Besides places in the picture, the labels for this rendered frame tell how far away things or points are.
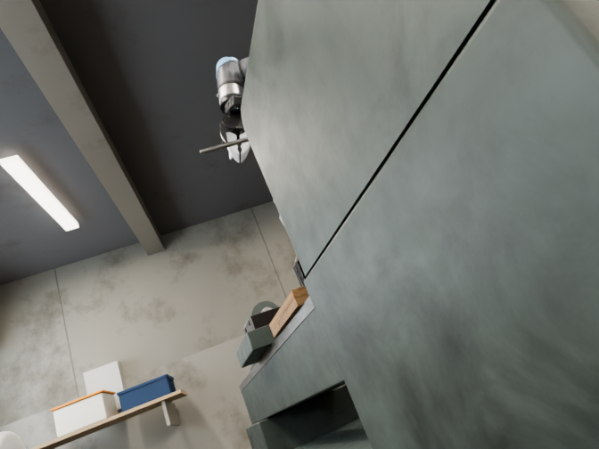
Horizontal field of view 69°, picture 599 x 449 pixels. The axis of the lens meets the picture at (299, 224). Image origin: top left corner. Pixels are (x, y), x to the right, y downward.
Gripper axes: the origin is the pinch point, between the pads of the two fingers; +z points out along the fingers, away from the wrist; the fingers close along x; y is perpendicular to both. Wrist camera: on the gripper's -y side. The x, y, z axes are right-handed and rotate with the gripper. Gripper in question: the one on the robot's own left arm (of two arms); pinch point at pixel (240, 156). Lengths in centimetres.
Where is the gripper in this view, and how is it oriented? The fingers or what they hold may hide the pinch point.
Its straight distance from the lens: 116.1
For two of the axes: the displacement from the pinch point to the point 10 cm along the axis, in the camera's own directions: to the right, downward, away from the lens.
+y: -2.3, 4.6, 8.6
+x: -9.6, 0.3, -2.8
